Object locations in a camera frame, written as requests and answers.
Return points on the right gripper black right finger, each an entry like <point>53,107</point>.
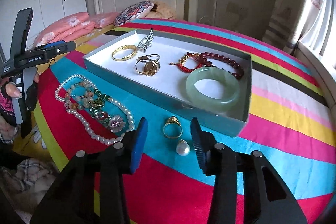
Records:
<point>267,198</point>

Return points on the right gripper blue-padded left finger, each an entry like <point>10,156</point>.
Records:
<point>90,189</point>

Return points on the single white pearl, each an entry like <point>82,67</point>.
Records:
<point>182,148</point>

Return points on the gold bangle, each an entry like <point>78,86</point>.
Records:
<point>124,53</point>

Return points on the green jade bangle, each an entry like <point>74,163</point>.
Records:
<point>212,89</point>

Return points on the gold ring cluster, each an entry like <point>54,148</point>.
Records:
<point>148,65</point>

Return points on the silver crystal brooch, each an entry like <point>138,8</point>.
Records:
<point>146,42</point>

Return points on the person's left hand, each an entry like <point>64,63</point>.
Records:
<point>9,127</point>

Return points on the pink folded quilt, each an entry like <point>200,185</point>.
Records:
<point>77,24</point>

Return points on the striped colourful cloth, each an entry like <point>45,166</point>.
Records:
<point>289,122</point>

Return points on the pink pillow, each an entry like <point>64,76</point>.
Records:
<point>103,20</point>

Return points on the patterned round cushion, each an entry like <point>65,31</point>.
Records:
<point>136,11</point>

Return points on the grey cardboard tray box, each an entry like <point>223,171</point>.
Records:
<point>167,88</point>

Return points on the beige floral pillow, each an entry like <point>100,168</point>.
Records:
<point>161,10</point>

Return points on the slim white floor lamp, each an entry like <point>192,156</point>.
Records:
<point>215,12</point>

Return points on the beige patterned curtain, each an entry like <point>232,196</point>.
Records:
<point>311,22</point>

